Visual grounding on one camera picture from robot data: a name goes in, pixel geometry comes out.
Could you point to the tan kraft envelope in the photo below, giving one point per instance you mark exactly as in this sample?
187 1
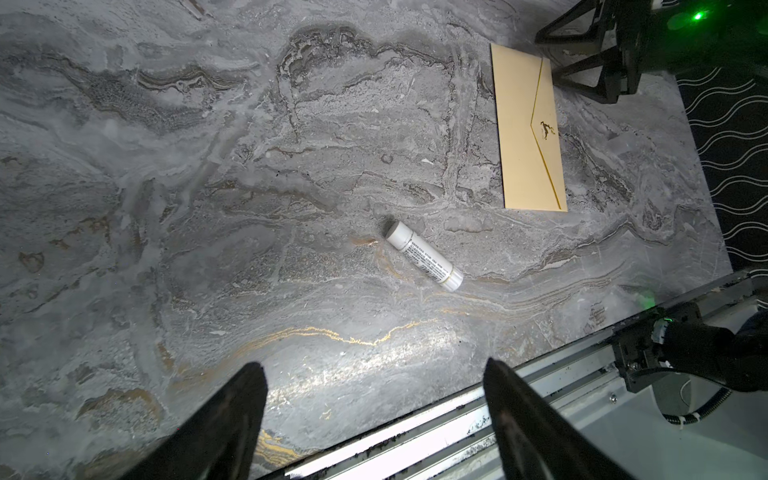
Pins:
531 164

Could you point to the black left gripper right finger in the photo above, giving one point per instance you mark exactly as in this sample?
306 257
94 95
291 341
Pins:
534 441

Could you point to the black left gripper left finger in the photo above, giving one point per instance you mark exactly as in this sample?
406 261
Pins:
219 440

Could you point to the small glue stick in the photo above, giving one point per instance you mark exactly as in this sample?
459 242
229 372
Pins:
424 256

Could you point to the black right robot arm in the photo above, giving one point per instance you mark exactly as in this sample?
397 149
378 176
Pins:
716 34

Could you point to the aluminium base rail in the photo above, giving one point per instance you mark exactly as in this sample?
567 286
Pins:
677 391

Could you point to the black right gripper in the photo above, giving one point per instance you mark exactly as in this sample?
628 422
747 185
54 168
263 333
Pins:
643 44

